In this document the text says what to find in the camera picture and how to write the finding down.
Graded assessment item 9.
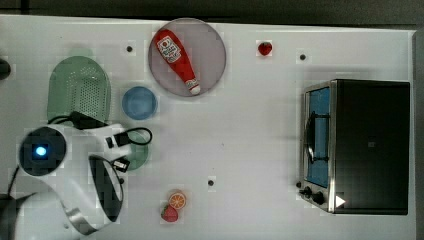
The black toaster oven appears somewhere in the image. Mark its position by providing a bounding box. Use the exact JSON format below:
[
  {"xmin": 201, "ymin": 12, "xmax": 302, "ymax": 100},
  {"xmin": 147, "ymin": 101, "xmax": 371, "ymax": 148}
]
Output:
[{"xmin": 296, "ymin": 79, "xmax": 411, "ymax": 215}]

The green colander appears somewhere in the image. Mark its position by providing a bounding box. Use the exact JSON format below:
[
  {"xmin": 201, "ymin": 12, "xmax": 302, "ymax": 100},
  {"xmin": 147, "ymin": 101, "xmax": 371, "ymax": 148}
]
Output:
[{"xmin": 47, "ymin": 56, "xmax": 111, "ymax": 122}]

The blue bowl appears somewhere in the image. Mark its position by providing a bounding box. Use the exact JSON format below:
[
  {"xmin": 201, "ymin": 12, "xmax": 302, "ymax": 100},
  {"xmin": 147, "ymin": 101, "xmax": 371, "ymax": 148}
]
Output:
[{"xmin": 122, "ymin": 86, "xmax": 158, "ymax": 120}]

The red ketchup bottle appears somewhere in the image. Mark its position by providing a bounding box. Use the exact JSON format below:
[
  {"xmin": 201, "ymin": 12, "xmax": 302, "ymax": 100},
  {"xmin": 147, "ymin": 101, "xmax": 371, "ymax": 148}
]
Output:
[{"xmin": 154, "ymin": 29, "xmax": 201, "ymax": 95}]

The green mug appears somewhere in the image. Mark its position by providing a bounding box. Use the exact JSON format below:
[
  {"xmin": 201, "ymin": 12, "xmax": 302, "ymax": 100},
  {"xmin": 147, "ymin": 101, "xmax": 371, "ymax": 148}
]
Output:
[{"xmin": 127, "ymin": 131, "xmax": 150, "ymax": 171}]

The red strawberry near plate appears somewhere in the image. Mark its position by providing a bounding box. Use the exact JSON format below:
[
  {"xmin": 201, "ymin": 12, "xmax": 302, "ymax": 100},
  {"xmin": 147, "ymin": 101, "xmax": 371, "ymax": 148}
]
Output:
[{"xmin": 258, "ymin": 42, "xmax": 273, "ymax": 56}]

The red strawberry near orange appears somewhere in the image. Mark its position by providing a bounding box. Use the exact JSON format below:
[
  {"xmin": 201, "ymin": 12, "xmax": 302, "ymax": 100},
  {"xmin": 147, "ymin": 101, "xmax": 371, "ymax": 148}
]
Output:
[{"xmin": 161, "ymin": 204, "xmax": 179, "ymax": 222}]

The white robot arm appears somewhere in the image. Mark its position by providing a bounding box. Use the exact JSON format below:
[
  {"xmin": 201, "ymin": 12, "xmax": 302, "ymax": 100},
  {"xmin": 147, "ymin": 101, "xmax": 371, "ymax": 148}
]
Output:
[{"xmin": 1, "ymin": 115, "xmax": 131, "ymax": 240}]

